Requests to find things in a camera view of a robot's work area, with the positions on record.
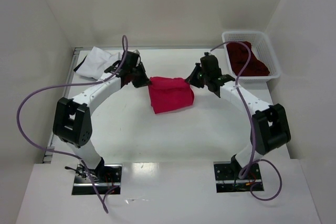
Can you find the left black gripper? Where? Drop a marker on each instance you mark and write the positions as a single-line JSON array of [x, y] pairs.
[[140, 76]]

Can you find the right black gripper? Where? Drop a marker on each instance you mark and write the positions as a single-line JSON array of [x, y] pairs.
[[196, 77]]

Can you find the bright red t shirt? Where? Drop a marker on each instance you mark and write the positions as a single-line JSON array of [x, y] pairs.
[[169, 94]]

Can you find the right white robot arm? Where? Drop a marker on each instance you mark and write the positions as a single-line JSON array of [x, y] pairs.
[[269, 128]]

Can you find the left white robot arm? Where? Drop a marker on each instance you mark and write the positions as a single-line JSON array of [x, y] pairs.
[[72, 123]]

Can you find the white folded t shirt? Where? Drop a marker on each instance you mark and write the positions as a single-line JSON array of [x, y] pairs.
[[95, 63]]

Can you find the dark red t shirt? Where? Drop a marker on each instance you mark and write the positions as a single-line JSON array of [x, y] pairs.
[[238, 56]]

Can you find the white plastic basket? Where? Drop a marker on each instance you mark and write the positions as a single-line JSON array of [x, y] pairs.
[[262, 49]]

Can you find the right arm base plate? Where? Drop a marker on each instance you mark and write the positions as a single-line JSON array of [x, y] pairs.
[[227, 180]]

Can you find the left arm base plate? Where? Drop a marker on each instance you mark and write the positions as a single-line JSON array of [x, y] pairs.
[[109, 183]]

